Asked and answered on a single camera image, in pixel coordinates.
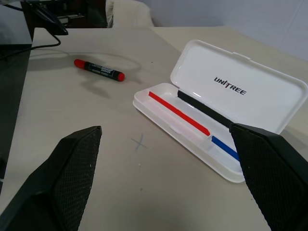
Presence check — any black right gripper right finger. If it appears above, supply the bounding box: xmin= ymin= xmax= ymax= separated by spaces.
xmin=230 ymin=122 xmax=308 ymax=231

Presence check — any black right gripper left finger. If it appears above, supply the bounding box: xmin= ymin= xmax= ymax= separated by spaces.
xmin=0 ymin=125 xmax=103 ymax=231

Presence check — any white Unitree pencil case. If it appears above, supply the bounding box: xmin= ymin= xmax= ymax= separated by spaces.
xmin=132 ymin=39 xmax=308 ymax=184

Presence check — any black glossy panel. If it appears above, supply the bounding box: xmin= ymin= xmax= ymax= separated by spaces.
xmin=0 ymin=27 xmax=36 ymax=191

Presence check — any red and black marker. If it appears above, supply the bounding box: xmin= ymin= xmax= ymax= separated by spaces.
xmin=73 ymin=58 xmax=126 ymax=82

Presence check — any black pointed device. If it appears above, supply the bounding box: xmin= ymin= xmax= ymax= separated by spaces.
xmin=31 ymin=0 xmax=69 ymax=36

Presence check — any dark brown cabinet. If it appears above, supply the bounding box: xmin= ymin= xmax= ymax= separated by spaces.
xmin=21 ymin=0 xmax=108 ymax=41

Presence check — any white cloth cover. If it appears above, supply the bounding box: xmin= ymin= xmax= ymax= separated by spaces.
xmin=105 ymin=0 xmax=156 ymax=28

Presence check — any black cable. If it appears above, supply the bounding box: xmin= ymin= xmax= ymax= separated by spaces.
xmin=30 ymin=33 xmax=62 ymax=50

